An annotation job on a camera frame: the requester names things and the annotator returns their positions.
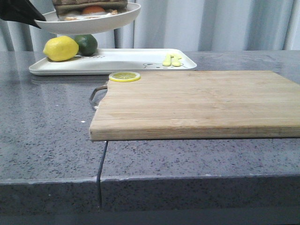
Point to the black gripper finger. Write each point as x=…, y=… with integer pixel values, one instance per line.
x=21, y=11

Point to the white round plate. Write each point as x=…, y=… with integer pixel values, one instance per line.
x=89, y=26

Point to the bread slice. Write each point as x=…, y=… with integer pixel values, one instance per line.
x=121, y=3
x=63, y=9

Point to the fried egg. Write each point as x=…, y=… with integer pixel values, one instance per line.
x=88, y=13

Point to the white bear tray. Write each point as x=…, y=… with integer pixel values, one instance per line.
x=106, y=61

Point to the yellow lemon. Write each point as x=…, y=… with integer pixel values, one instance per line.
x=61, y=48

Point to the green lime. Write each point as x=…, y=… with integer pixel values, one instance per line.
x=87, y=44

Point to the lemon slice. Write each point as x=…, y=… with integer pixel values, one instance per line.
x=124, y=76

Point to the grey curtain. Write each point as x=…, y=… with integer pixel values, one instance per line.
x=210, y=25

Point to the wooden cutting board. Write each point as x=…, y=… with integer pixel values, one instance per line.
x=198, y=105

